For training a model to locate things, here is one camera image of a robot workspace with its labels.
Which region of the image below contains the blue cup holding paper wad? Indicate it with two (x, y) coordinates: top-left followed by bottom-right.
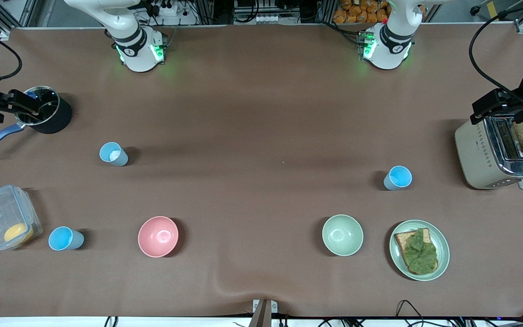
(99, 142), (129, 167)

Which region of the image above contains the blue plastic cup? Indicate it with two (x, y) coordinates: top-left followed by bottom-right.
(384, 166), (413, 191)
(48, 226), (85, 251)

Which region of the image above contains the beige and chrome toaster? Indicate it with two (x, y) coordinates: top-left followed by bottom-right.
(454, 115), (523, 190)

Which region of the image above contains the yellow round food piece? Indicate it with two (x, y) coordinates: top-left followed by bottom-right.
(3, 223), (35, 244)

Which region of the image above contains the pale green plate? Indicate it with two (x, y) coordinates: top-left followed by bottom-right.
(389, 220), (450, 282)

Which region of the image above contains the bread slice under lettuce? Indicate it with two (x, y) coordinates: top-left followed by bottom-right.
(394, 228), (439, 275)

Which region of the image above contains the green lettuce leaf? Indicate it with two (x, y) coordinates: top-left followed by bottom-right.
(402, 228), (439, 275)

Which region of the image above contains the bag of orange buns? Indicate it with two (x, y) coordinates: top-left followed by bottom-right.
(333, 0), (390, 25)

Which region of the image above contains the white power strip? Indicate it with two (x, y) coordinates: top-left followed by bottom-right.
(152, 1), (186, 20)

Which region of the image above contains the pink bowl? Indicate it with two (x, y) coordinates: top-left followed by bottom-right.
(138, 216), (179, 258)

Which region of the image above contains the pale green bowl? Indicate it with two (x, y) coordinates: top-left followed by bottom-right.
(321, 214), (364, 257)

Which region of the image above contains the brown table cover cloth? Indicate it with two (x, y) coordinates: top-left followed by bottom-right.
(0, 22), (523, 318)

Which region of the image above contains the black saucepan with blue handle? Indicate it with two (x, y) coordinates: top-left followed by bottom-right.
(0, 85), (73, 156)

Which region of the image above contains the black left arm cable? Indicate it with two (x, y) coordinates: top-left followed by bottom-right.
(469, 0), (523, 108)

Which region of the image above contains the black looped floor cable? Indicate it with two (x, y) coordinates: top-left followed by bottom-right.
(395, 299), (426, 327)

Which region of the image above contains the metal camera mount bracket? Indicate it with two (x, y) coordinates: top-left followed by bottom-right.
(252, 298), (279, 327)

